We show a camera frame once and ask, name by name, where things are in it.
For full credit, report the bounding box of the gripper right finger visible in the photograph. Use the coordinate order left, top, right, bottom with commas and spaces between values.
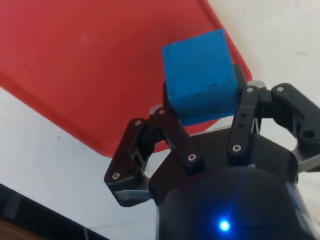
226, 63, 320, 173

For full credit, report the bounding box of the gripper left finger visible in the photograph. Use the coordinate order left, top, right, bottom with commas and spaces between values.
103, 82, 205, 208

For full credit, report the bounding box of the large blue cube block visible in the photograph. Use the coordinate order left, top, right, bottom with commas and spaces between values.
161, 28, 238, 127

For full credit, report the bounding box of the red plastic tray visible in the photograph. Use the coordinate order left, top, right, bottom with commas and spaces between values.
0, 0, 253, 159

